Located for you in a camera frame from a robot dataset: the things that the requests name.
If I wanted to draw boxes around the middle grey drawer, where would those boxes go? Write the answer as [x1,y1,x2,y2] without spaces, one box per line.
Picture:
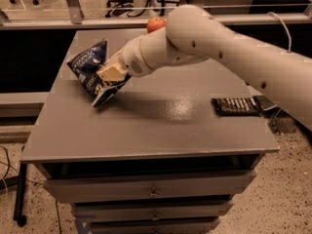
[72,200,233,222]

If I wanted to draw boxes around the bottom grey drawer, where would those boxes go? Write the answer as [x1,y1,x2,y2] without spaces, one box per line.
[90,217,219,234]

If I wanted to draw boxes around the blue kettle chip bag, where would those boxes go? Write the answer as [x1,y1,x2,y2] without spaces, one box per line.
[67,39,131,108]

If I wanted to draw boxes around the floor cables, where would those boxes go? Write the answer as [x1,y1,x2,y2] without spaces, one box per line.
[0,144,20,193]

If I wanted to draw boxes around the black stand leg with caster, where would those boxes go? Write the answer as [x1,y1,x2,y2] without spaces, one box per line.
[14,163,27,227]

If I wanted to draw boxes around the grey drawer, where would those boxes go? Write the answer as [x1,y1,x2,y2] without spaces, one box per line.
[44,170,256,203]
[90,217,219,234]
[72,200,233,222]

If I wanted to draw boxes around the black snack bar packet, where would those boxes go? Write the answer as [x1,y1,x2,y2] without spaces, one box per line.
[211,97,260,116]

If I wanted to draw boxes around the black office chair centre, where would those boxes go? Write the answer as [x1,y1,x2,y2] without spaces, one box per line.
[105,0,134,18]

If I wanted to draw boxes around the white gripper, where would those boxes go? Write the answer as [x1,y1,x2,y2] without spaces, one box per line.
[96,36,154,83]

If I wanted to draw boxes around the top grey drawer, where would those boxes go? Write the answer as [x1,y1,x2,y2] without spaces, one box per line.
[44,170,256,203]

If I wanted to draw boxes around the grey metal railing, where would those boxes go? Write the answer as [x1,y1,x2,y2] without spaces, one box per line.
[0,0,312,28]

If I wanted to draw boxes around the grey drawer cabinet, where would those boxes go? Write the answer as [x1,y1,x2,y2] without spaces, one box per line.
[19,27,281,234]

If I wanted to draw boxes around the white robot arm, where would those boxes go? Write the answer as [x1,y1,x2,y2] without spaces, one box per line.
[97,5,312,130]

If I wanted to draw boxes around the red apple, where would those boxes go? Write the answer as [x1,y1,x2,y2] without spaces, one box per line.
[146,17,166,33]

